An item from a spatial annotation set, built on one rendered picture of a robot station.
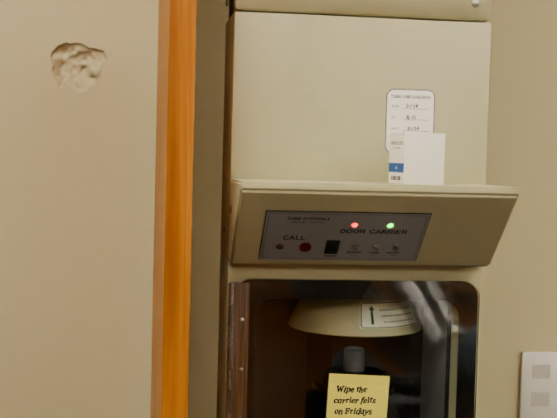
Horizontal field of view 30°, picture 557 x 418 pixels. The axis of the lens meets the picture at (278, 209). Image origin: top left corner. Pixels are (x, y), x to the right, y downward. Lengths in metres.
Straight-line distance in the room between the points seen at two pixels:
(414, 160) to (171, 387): 0.38
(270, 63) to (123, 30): 0.47
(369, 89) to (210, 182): 0.48
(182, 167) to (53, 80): 0.57
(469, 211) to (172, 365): 0.38
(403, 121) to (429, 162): 0.10
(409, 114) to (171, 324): 0.39
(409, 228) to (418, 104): 0.17
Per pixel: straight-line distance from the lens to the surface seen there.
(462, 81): 1.31
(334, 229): 1.20
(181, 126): 1.16
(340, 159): 1.27
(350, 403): 1.30
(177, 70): 1.16
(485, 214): 1.22
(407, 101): 1.29
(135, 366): 1.71
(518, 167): 1.80
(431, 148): 1.21
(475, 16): 1.33
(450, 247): 1.26
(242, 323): 1.26
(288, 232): 1.20
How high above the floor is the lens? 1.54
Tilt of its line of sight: 3 degrees down
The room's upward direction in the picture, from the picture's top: 2 degrees clockwise
